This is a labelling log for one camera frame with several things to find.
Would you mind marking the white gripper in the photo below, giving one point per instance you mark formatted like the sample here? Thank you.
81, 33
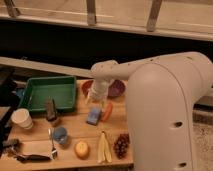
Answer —
98, 92

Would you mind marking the blue sponge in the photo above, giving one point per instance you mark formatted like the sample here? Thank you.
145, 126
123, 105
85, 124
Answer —
93, 115

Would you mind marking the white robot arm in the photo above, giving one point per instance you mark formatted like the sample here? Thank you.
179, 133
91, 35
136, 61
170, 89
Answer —
160, 95

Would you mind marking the red bowl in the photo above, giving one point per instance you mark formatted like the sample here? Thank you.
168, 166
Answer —
86, 86

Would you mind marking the purple bowl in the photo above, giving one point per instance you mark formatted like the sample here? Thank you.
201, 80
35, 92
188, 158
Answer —
116, 89

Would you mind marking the orange carrot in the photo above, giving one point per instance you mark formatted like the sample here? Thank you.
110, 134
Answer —
107, 112

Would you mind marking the green plastic tray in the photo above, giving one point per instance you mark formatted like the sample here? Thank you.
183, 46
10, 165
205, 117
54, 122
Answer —
62, 89

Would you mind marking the dark brown block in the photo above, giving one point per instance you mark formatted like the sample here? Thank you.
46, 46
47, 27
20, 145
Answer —
51, 111

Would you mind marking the blue cup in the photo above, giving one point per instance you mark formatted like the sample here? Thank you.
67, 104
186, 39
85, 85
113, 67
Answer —
60, 135

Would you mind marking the dark red grapes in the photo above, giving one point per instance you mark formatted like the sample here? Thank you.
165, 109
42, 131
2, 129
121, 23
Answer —
121, 145

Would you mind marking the yellow round fruit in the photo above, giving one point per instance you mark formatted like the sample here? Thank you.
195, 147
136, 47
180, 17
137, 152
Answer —
81, 149

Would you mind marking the metal fork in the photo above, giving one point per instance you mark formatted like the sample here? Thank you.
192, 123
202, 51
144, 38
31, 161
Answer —
53, 151

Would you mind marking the yellow banana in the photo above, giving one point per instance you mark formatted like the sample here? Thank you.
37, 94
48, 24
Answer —
104, 153

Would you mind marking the white paper cup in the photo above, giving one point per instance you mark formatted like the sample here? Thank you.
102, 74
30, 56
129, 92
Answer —
22, 118

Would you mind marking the black handled tool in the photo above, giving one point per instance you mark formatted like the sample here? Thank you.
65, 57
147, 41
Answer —
32, 158

